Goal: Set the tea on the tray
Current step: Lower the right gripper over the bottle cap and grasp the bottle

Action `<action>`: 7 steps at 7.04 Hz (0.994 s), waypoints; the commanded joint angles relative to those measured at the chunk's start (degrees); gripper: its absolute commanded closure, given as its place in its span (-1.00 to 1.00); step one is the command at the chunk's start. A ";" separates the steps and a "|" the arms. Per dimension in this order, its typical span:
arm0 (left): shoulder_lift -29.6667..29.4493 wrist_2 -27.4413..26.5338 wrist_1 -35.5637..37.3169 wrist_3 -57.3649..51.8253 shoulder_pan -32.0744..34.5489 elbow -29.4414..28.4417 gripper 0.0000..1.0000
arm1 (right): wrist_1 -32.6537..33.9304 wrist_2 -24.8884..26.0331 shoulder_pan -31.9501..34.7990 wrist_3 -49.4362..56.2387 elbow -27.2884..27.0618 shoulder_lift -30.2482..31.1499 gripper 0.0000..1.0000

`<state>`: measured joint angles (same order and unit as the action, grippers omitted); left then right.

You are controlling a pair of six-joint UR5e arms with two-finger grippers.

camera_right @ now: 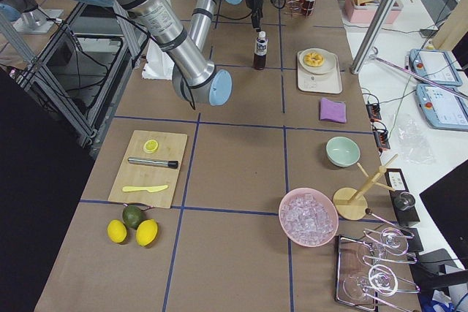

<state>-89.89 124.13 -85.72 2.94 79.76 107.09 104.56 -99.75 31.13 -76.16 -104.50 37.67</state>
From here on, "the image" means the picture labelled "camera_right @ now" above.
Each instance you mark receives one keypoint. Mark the aluminium frame post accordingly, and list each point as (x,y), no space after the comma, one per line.
(371,34)

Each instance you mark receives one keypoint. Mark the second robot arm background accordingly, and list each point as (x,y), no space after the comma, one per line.
(28,17)

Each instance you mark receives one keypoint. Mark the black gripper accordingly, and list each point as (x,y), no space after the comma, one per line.
(257,8)

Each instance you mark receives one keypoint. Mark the yellow lemon right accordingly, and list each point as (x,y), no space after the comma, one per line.
(146,232)

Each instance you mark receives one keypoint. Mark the green lime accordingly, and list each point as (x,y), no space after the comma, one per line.
(133,216)

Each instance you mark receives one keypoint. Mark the yellow lemon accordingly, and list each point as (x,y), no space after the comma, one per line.
(116,231)
(146,232)

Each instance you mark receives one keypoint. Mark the clear plastic bag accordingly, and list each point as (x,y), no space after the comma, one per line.
(412,143)

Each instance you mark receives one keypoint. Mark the cream rectangular tray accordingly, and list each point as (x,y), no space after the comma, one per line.
(329,83)

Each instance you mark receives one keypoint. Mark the pink storage box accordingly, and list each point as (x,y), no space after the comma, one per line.
(365,13)

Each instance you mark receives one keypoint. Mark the metal glass holder tray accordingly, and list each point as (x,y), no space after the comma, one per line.
(365,273)

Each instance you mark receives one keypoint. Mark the steel measuring cup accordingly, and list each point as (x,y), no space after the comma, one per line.
(404,201)

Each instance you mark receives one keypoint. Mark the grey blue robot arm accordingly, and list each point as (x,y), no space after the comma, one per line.
(196,79)

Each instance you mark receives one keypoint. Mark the glazed donut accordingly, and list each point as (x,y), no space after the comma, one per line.
(313,59)

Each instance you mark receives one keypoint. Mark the upper teach pendant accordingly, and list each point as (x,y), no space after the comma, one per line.
(434,65)

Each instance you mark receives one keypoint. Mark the wooden cutting board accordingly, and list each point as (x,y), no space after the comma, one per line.
(171,147)

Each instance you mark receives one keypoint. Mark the wooden cup stand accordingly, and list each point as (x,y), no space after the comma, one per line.
(351,203)

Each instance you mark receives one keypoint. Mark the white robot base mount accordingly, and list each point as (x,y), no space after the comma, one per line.
(158,64)

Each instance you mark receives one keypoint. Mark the teach pendant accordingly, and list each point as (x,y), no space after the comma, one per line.
(442,109)
(434,65)

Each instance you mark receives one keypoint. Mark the cream round plate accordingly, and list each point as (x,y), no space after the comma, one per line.
(329,64)

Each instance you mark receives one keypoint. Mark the lower teach pendant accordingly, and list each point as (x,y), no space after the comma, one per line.
(442,109)

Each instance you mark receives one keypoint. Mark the mint green bowl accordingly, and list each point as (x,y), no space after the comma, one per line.
(342,151)

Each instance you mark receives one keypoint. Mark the purple folded cloth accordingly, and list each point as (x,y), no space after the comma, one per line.
(333,111)

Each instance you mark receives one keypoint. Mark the black scale base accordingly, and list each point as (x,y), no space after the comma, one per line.
(395,179)

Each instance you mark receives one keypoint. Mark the yellow lemon left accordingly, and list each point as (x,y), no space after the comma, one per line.
(116,231)

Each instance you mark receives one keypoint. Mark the lemon slice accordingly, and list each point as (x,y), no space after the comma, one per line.
(150,146)

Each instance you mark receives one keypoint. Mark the pink bowl of ice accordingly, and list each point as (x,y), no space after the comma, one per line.
(308,217)

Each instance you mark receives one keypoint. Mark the yellow plastic knife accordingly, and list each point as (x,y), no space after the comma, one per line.
(150,189)

